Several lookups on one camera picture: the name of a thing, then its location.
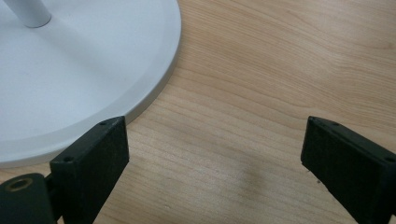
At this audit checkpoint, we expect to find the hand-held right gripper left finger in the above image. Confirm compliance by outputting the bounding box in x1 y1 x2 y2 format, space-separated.
49 116 130 224

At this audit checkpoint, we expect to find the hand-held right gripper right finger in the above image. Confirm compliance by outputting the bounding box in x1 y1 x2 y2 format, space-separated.
300 116 396 224

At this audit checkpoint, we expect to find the white round lamp base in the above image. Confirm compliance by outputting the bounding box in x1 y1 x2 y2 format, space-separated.
0 0 182 169

